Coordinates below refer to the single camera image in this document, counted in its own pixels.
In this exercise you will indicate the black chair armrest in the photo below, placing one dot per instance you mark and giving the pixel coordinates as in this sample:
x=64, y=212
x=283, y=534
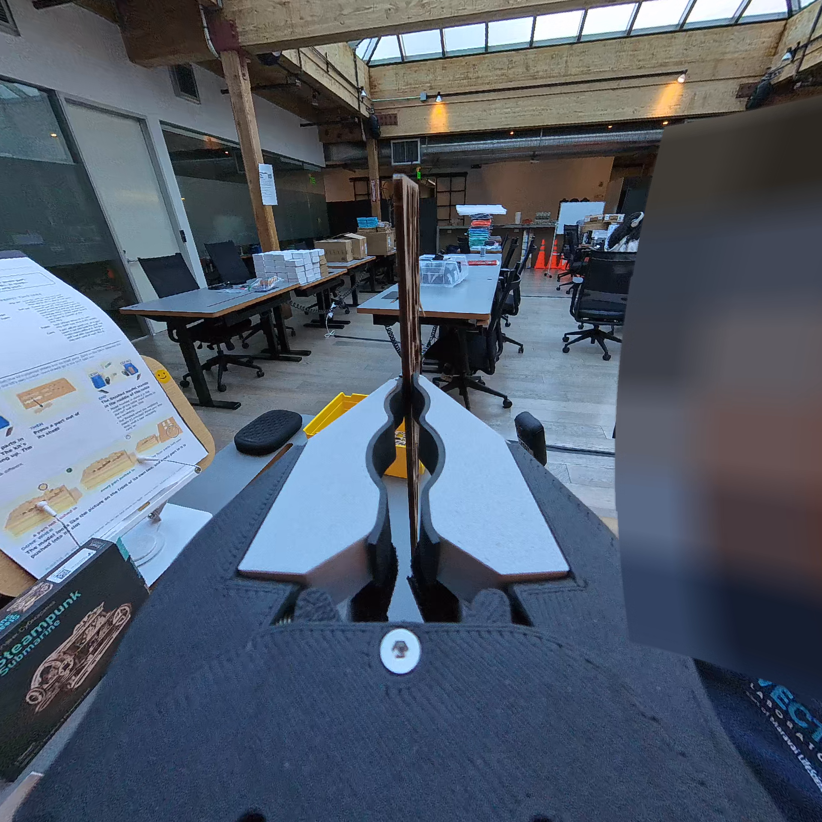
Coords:
x=266, y=431
x=532, y=436

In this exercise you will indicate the printed instruction sheet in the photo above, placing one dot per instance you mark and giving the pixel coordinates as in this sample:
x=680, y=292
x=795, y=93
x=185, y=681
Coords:
x=77, y=385

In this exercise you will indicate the stack of coloured cloths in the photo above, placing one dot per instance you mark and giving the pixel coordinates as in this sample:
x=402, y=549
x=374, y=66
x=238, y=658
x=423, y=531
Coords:
x=480, y=234

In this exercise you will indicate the wooden support post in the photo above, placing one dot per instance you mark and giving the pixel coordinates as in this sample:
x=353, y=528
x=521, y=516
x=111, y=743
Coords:
x=250, y=148

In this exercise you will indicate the wooden clipboard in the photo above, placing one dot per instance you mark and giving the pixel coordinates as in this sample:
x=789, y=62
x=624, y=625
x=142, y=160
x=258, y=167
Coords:
x=192, y=417

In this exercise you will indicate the person's dark sweatshirt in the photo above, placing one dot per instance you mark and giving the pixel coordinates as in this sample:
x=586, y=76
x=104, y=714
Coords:
x=770, y=758

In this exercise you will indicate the dark model kit box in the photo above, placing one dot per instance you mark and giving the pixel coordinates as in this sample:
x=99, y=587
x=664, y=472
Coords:
x=64, y=642

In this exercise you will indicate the white paper notice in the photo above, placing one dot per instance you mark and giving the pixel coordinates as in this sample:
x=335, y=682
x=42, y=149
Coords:
x=268, y=184

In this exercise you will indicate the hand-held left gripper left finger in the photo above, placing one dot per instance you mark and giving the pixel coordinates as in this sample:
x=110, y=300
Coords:
x=314, y=507

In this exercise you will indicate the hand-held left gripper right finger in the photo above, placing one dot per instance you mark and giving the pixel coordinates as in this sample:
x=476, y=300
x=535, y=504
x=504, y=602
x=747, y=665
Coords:
x=494, y=507

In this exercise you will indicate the grey desk with black legs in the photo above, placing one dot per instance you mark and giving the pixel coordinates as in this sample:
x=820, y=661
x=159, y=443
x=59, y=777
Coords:
x=212, y=300
x=449, y=298

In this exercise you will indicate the brown cardboard box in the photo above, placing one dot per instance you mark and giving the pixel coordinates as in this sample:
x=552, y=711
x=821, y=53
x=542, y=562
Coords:
x=358, y=244
x=379, y=242
x=334, y=249

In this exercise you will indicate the black office chair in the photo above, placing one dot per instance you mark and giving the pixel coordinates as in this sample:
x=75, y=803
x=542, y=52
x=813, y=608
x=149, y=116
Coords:
x=228, y=260
x=600, y=289
x=475, y=347
x=167, y=273

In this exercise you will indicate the white office door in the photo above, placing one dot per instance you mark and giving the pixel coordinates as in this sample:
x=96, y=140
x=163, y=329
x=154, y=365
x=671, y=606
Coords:
x=122, y=192

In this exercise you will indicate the stack of white boxes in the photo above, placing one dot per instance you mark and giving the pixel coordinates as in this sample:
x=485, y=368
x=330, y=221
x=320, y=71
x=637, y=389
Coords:
x=289, y=266

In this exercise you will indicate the yellow plastic bin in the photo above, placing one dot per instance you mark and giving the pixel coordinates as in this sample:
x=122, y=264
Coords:
x=334, y=411

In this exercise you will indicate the punched wooden model sheet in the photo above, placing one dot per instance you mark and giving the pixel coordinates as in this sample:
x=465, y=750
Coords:
x=408, y=289

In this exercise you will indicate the grey ventilation duct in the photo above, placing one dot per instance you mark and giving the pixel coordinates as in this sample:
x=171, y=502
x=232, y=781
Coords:
x=539, y=142

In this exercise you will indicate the clear plastic container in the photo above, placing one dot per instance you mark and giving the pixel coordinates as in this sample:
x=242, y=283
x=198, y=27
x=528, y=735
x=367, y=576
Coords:
x=443, y=270

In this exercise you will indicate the orange traffic cone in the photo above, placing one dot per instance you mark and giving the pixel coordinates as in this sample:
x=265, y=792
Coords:
x=556, y=258
x=541, y=258

